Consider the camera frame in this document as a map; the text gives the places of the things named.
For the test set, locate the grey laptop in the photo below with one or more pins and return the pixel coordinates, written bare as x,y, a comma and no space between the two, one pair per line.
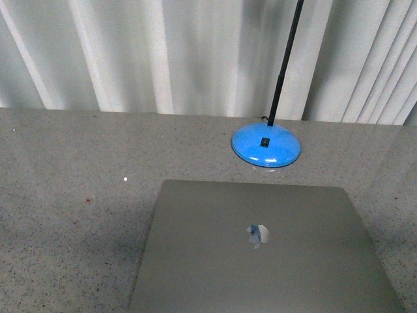
242,247

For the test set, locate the blue desk lamp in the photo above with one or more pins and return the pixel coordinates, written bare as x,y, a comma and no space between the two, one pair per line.
266,144

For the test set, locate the white curtain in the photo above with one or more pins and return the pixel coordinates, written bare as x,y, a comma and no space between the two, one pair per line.
351,61

